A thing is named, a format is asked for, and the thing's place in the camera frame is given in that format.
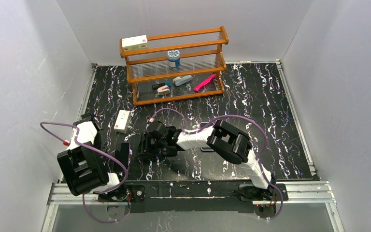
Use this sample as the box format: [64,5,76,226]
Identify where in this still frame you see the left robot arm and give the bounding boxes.
[57,116,128,196]

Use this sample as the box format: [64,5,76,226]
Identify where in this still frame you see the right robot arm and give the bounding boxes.
[136,120,274,189]

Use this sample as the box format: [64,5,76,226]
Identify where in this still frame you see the white cardboard box on table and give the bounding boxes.
[114,110,132,133]

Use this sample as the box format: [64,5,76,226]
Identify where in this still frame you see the pink white stapler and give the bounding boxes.
[157,85,171,96]

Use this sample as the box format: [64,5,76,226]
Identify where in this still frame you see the black teal marker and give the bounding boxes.
[152,82,171,90]

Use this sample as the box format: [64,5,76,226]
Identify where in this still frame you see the grey blue stapler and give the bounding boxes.
[173,75,193,87]

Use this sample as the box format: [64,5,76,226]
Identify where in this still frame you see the pink comb tool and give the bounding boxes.
[194,73,217,92]

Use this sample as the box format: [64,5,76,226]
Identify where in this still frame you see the orange wooden shelf rack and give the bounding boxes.
[119,26,229,106]

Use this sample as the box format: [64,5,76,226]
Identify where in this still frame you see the blue white jar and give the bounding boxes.
[167,49,181,68]

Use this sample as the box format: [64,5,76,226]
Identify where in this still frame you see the white box on shelf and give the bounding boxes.
[121,35,149,52]

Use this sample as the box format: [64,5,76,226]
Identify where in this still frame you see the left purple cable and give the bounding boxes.
[40,121,130,224]

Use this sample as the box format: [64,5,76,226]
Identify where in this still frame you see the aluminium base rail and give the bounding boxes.
[48,180,336,213]

